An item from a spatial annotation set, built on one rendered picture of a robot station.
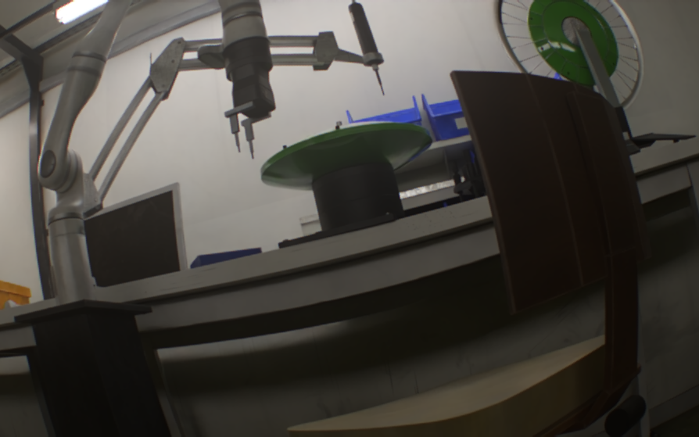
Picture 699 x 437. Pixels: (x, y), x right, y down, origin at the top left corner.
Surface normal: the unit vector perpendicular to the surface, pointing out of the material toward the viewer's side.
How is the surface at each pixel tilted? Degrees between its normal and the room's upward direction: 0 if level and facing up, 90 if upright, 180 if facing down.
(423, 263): 90
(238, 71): 101
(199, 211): 90
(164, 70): 90
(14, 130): 90
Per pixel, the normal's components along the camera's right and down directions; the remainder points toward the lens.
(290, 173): -0.12, 0.91
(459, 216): -0.14, -0.17
